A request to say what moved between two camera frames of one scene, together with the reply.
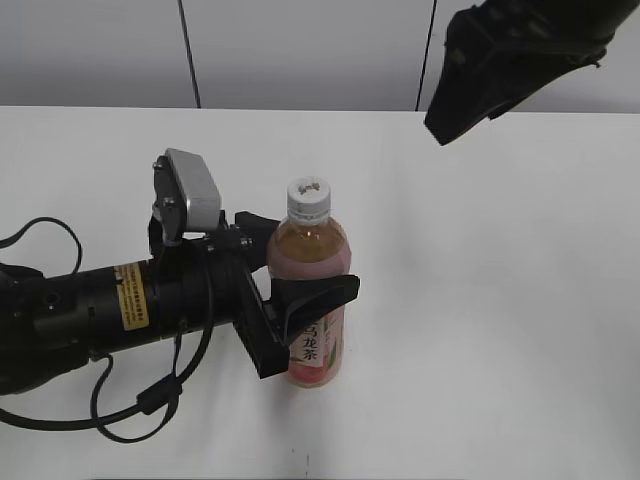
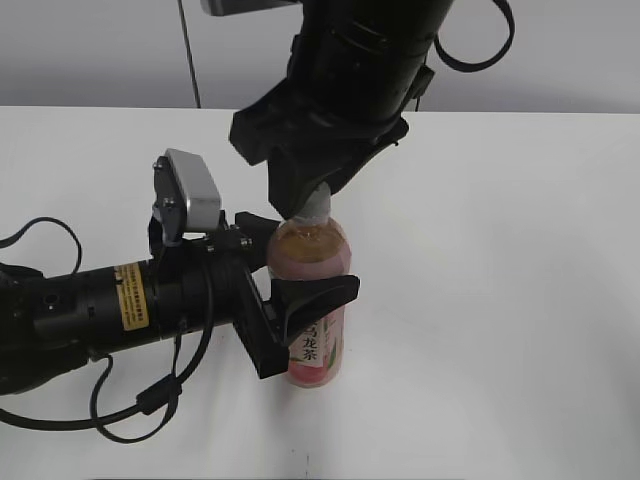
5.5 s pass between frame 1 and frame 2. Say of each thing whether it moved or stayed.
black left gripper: stayed
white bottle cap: stayed
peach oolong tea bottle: stayed
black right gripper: moved
